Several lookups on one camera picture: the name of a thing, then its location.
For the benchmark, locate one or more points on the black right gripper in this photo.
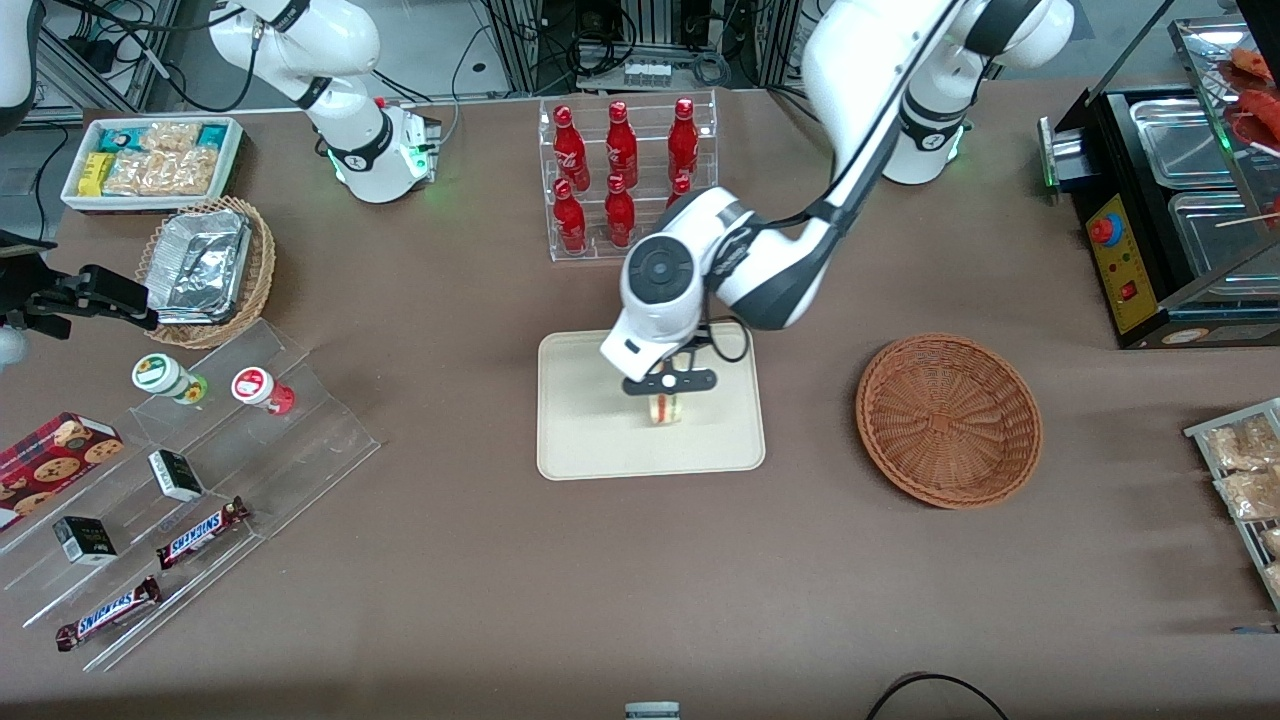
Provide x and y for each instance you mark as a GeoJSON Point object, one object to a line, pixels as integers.
{"type": "Point", "coordinates": [52, 298]}

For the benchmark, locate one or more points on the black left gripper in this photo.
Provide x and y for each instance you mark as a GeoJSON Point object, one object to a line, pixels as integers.
{"type": "Point", "coordinates": [700, 340]}

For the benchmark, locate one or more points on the triangular sandwich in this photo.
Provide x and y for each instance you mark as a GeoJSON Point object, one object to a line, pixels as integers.
{"type": "Point", "coordinates": [667, 410]}

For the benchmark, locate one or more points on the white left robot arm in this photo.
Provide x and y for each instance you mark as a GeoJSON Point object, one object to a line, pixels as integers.
{"type": "Point", "coordinates": [770, 270]}

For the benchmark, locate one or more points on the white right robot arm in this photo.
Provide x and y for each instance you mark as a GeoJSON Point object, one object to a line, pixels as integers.
{"type": "Point", "coordinates": [365, 150]}

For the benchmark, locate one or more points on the aluminium foil tray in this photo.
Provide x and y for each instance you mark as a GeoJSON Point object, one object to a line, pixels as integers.
{"type": "Point", "coordinates": [200, 265]}

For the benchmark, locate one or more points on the beige plastic tray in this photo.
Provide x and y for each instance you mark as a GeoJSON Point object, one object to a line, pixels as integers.
{"type": "Point", "coordinates": [580, 420]}

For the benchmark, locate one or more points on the light wicker basket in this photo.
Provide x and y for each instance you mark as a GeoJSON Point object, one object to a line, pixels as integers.
{"type": "Point", "coordinates": [262, 260]}

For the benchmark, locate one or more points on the brown wicker basket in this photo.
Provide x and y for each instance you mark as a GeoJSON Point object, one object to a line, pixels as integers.
{"type": "Point", "coordinates": [950, 420]}

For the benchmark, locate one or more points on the tray of packaged snacks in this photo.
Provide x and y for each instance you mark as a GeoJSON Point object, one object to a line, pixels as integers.
{"type": "Point", "coordinates": [1200, 432]}

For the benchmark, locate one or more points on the green lid cup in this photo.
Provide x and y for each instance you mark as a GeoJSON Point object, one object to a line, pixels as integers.
{"type": "Point", "coordinates": [158, 373]}

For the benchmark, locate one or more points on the yellow snack packet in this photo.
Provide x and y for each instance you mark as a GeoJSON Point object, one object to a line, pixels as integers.
{"type": "Point", "coordinates": [95, 175]}

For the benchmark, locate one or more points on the clear bag of nuts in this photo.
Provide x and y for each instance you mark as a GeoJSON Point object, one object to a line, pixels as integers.
{"type": "Point", "coordinates": [190, 170]}
{"type": "Point", "coordinates": [132, 173]}
{"type": "Point", "coordinates": [170, 137]}

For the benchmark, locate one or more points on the clear acrylic bottle rack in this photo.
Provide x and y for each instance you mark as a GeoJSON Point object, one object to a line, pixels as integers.
{"type": "Point", "coordinates": [590, 255]}

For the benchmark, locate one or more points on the teal snack packet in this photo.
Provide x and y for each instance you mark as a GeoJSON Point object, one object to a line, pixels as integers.
{"type": "Point", "coordinates": [212, 136]}
{"type": "Point", "coordinates": [120, 138]}

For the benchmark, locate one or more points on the red cola bottle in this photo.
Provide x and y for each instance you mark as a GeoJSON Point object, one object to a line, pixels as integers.
{"type": "Point", "coordinates": [683, 140]}
{"type": "Point", "coordinates": [679, 188]}
{"type": "Point", "coordinates": [570, 150]}
{"type": "Point", "coordinates": [621, 148]}
{"type": "Point", "coordinates": [618, 210]}
{"type": "Point", "coordinates": [569, 220]}

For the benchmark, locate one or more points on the red lid cup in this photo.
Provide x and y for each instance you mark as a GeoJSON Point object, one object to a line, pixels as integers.
{"type": "Point", "coordinates": [253, 385]}

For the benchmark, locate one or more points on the red cookie box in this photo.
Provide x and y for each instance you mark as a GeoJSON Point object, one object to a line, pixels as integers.
{"type": "Point", "coordinates": [50, 465]}

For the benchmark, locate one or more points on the white snack bin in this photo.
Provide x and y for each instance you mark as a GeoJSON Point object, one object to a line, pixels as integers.
{"type": "Point", "coordinates": [232, 160]}

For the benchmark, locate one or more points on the small black box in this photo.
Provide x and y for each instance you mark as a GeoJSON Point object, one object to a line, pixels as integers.
{"type": "Point", "coordinates": [176, 475]}
{"type": "Point", "coordinates": [85, 541]}

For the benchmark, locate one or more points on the clear acrylic stepped shelf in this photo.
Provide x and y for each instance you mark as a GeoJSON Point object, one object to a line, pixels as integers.
{"type": "Point", "coordinates": [300, 450]}

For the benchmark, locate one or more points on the snickers bar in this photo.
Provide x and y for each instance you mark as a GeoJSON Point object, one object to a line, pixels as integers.
{"type": "Point", "coordinates": [200, 533]}
{"type": "Point", "coordinates": [108, 613]}

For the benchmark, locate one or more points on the grey power strip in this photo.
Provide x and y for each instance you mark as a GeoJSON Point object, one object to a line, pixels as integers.
{"type": "Point", "coordinates": [647, 73]}

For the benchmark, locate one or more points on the small grey device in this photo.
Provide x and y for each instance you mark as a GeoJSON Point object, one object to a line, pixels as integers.
{"type": "Point", "coordinates": [652, 712]}

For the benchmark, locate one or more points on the black food warmer machine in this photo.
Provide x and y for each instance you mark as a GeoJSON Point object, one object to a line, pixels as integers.
{"type": "Point", "coordinates": [1130, 290]}

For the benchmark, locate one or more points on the steel warmer pan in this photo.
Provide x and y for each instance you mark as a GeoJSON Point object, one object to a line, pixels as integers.
{"type": "Point", "coordinates": [1220, 235]}
{"type": "Point", "coordinates": [1180, 140]}

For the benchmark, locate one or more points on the clear bag of snacks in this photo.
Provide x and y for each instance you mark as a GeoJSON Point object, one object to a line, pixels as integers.
{"type": "Point", "coordinates": [1240, 445]}
{"type": "Point", "coordinates": [1273, 543]}
{"type": "Point", "coordinates": [1250, 495]}

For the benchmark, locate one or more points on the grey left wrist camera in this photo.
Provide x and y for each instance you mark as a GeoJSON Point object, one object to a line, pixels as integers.
{"type": "Point", "coordinates": [690, 381]}

